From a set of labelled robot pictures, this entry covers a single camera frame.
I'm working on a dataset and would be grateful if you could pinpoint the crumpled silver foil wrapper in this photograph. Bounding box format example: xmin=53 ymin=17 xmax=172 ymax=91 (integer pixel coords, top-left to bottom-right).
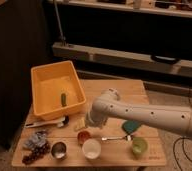
xmin=23 ymin=131 xmax=47 ymax=150

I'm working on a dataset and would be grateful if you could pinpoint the teal green sponge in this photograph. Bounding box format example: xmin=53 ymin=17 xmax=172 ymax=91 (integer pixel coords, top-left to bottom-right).
xmin=122 ymin=121 xmax=141 ymax=134

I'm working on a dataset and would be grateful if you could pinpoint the green pickle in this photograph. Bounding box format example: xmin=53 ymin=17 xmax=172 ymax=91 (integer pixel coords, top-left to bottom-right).
xmin=61 ymin=93 xmax=67 ymax=107

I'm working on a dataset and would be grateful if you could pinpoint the black handle on shelf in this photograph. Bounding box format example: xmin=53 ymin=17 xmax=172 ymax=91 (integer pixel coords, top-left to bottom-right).
xmin=151 ymin=55 xmax=180 ymax=65

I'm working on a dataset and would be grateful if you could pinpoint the metal fork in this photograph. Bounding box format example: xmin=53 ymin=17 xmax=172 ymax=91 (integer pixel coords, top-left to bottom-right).
xmin=101 ymin=135 xmax=133 ymax=141

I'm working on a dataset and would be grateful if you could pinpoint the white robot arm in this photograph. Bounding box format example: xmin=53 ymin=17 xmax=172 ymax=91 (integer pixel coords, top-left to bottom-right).
xmin=85 ymin=88 xmax=192 ymax=139

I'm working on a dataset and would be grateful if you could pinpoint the bunch of dark grapes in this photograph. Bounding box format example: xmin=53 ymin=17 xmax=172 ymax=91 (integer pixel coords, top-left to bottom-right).
xmin=22 ymin=143 xmax=50 ymax=165

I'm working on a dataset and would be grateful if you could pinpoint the small metal cup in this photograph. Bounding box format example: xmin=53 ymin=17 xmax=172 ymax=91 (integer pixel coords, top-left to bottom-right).
xmin=51 ymin=142 xmax=67 ymax=159

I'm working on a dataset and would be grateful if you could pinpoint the wooden shelf rail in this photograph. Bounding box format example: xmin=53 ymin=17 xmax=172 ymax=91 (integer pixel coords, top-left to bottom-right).
xmin=52 ymin=42 xmax=192 ymax=77

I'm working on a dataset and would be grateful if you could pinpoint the yellow plastic tray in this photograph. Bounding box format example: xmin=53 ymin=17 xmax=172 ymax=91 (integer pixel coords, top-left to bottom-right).
xmin=31 ymin=61 xmax=86 ymax=120

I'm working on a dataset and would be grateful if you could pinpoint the black cable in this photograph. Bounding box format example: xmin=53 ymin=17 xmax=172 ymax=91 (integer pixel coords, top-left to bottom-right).
xmin=172 ymin=137 xmax=192 ymax=171

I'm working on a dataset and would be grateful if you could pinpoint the metal vertical pole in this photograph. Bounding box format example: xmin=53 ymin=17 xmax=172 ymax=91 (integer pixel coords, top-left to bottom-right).
xmin=53 ymin=0 xmax=66 ymax=46

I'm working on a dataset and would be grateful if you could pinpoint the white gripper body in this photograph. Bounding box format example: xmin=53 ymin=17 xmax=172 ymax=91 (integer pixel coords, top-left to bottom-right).
xmin=85 ymin=111 xmax=107 ymax=129

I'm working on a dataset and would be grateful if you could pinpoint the green plastic cup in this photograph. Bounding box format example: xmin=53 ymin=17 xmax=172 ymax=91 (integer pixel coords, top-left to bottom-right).
xmin=132 ymin=137 xmax=148 ymax=157

